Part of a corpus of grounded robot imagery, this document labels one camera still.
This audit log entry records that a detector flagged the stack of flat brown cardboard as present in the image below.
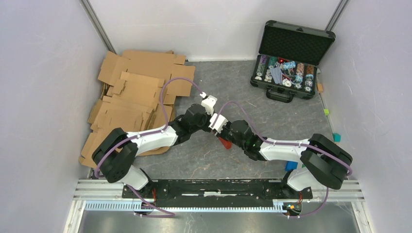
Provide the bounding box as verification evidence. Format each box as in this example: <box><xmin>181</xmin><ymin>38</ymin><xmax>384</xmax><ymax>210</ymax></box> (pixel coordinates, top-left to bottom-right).
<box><xmin>79</xmin><ymin>50</ymin><xmax>195</xmax><ymax>168</ymax></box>

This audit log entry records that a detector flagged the teal cube block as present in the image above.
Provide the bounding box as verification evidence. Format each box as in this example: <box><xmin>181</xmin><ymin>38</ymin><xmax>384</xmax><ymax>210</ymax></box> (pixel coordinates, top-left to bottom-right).
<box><xmin>332</xmin><ymin>133</ymin><xmax>341</xmax><ymax>143</ymax></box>

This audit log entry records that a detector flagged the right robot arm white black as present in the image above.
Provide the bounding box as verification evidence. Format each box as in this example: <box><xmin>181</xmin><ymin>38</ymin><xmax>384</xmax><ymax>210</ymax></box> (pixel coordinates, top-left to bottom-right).
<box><xmin>218</xmin><ymin>120</ymin><xmax>353</xmax><ymax>198</ymax></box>

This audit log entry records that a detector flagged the aluminium frame rail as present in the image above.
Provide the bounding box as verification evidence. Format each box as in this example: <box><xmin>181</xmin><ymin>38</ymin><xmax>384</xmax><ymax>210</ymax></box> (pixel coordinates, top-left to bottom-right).
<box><xmin>64</xmin><ymin>179</ymin><xmax>374</xmax><ymax>233</ymax></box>

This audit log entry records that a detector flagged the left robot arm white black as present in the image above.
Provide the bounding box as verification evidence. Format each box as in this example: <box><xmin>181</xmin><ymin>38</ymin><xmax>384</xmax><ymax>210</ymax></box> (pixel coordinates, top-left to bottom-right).
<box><xmin>92</xmin><ymin>104</ymin><xmax>214</xmax><ymax>198</ymax></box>

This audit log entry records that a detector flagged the red paper box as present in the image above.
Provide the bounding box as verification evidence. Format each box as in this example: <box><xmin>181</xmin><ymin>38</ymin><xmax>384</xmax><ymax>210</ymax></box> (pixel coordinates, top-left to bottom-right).
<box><xmin>218</xmin><ymin>137</ymin><xmax>232</xmax><ymax>150</ymax></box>

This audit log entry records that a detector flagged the small brown wooden block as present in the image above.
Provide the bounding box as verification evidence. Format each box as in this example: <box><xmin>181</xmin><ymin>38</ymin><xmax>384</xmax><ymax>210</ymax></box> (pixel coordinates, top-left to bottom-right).
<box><xmin>317</xmin><ymin>83</ymin><xmax>324</xmax><ymax>93</ymax></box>

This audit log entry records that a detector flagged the blue toy block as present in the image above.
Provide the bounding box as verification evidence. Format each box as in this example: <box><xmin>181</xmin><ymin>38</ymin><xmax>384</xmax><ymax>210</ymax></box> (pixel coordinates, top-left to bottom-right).
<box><xmin>285</xmin><ymin>161</ymin><xmax>298</xmax><ymax>172</ymax></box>

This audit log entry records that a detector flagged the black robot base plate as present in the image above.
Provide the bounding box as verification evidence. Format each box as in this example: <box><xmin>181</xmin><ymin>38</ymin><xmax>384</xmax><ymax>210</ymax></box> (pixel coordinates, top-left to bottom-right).
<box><xmin>138</xmin><ymin>179</ymin><xmax>313</xmax><ymax>207</ymax></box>

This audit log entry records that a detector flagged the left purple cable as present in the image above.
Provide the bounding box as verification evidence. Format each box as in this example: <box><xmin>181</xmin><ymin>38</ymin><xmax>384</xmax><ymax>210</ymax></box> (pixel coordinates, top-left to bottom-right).
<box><xmin>93</xmin><ymin>77</ymin><xmax>206</xmax><ymax>179</ymax></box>

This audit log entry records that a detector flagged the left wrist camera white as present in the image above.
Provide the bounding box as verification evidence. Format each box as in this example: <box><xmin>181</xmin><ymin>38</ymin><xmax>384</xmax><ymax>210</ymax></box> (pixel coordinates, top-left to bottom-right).
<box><xmin>200</xmin><ymin>92</ymin><xmax>218</xmax><ymax>116</ymax></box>

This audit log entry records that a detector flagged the black poker chip case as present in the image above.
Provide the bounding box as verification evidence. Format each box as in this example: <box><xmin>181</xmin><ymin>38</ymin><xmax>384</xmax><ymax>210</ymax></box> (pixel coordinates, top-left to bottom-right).
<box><xmin>250</xmin><ymin>20</ymin><xmax>336</xmax><ymax>103</ymax></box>

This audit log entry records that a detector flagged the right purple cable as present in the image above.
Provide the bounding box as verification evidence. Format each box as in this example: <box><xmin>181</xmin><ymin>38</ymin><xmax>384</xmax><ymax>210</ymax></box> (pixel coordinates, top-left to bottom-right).
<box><xmin>214</xmin><ymin>100</ymin><xmax>353</xmax><ymax>219</ymax></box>

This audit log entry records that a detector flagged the purple cable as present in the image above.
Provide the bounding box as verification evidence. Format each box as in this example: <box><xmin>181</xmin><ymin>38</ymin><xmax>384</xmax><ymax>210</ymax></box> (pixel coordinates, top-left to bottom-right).
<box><xmin>214</xmin><ymin>100</ymin><xmax>353</xmax><ymax>219</ymax></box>
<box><xmin>93</xmin><ymin>77</ymin><xmax>206</xmax><ymax>179</ymax></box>

